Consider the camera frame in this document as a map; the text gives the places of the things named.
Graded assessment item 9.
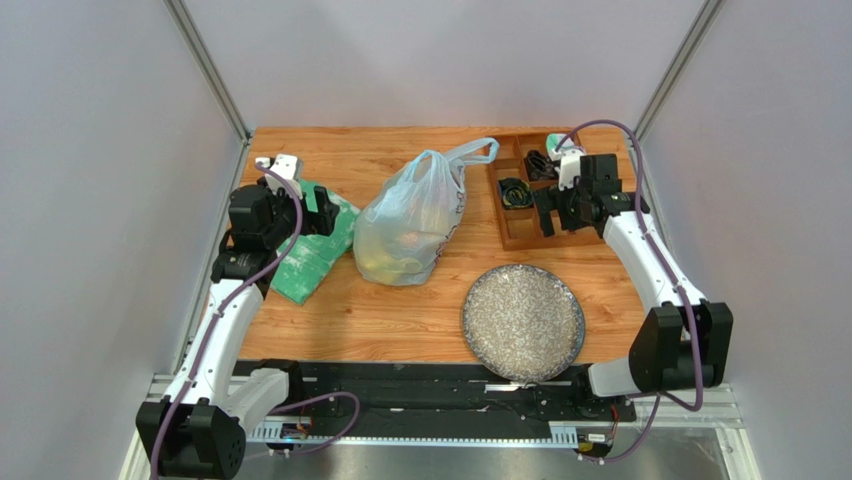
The light blue plastic bag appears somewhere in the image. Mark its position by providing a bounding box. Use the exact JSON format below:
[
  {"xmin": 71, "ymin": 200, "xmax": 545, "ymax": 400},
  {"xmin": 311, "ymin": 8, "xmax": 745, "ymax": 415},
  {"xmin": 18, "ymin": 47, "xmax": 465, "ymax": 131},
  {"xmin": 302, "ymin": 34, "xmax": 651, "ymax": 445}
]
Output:
[{"xmin": 353, "ymin": 137, "xmax": 500, "ymax": 287}]

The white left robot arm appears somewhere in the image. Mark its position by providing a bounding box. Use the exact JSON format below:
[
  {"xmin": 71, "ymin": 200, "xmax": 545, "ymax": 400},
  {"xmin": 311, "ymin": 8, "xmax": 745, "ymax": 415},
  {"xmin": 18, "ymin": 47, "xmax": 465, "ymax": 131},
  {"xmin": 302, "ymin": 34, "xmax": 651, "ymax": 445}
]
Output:
[{"xmin": 135, "ymin": 181, "xmax": 340, "ymax": 479}]

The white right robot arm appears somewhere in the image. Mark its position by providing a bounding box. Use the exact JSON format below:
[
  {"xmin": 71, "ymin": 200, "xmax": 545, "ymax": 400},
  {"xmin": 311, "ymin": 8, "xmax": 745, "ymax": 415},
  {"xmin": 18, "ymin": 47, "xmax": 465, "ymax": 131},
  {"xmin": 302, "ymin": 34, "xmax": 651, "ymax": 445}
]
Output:
[{"xmin": 533, "ymin": 147, "xmax": 733, "ymax": 397}]

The green white cloth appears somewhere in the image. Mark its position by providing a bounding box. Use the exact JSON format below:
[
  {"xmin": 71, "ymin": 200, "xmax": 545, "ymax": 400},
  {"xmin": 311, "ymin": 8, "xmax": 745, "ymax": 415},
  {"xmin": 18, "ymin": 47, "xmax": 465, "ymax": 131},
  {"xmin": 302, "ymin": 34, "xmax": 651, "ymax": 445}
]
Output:
[{"xmin": 270, "ymin": 190, "xmax": 360, "ymax": 305}]

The black patterned rolled sock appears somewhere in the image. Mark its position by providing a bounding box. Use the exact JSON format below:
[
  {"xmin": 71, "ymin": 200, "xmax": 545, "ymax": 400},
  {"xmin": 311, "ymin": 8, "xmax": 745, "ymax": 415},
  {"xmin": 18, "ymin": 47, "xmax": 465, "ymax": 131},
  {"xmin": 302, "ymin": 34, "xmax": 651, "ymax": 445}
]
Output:
[{"xmin": 524, "ymin": 150, "xmax": 559, "ymax": 181}]

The dark blue yellow rolled sock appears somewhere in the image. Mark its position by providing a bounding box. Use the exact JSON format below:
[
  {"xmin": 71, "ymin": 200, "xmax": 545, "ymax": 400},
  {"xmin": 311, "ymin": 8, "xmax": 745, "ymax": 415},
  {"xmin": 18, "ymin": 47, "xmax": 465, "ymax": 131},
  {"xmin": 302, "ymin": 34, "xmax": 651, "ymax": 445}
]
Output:
[{"xmin": 497, "ymin": 177, "xmax": 534, "ymax": 210}]

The wooden compartment tray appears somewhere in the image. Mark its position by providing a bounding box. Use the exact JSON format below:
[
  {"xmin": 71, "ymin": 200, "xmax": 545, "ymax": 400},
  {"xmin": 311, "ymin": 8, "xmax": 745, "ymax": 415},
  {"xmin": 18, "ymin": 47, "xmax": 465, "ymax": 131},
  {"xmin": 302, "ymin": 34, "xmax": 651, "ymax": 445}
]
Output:
[{"xmin": 486, "ymin": 130, "xmax": 602, "ymax": 251}]

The green white sock far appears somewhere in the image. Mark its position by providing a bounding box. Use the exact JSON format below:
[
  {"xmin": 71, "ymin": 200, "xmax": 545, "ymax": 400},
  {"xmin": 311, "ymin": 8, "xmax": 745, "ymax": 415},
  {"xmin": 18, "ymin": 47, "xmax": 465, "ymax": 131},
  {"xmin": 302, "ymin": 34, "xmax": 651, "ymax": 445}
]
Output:
[{"xmin": 545, "ymin": 133, "xmax": 585, "ymax": 162}]

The speckled round plate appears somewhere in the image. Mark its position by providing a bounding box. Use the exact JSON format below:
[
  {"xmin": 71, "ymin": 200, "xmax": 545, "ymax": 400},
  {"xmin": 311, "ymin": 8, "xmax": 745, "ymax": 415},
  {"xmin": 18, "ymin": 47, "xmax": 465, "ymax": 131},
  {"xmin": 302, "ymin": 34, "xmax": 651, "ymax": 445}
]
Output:
[{"xmin": 461, "ymin": 264, "xmax": 586, "ymax": 384}]

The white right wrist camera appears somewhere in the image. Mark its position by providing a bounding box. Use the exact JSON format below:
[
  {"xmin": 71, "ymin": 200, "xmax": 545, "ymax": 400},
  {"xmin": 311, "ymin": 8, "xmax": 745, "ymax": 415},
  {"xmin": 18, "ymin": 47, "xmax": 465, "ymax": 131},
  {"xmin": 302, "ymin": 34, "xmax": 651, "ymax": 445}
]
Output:
[{"xmin": 558, "ymin": 149, "xmax": 585, "ymax": 190}]

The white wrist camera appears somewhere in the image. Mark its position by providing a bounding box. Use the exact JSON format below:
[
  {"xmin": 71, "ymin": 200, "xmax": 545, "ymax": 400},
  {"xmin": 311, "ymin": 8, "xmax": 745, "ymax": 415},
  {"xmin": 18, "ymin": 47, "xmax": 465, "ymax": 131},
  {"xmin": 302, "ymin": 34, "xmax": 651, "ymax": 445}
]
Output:
[
  {"xmin": 558, "ymin": 149, "xmax": 585, "ymax": 190},
  {"xmin": 254, "ymin": 153, "xmax": 303, "ymax": 199}
]

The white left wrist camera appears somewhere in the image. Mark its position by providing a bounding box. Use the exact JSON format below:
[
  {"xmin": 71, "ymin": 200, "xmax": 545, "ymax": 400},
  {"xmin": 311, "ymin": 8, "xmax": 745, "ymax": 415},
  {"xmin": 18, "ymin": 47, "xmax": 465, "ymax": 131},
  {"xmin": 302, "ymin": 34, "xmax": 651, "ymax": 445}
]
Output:
[{"xmin": 254, "ymin": 153, "xmax": 303, "ymax": 199}]

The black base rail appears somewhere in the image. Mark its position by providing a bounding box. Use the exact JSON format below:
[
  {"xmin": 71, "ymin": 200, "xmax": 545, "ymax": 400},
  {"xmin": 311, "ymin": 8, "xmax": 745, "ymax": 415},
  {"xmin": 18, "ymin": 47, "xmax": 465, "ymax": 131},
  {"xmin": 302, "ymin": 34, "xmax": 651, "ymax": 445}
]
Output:
[{"xmin": 229, "ymin": 359, "xmax": 638, "ymax": 442}]

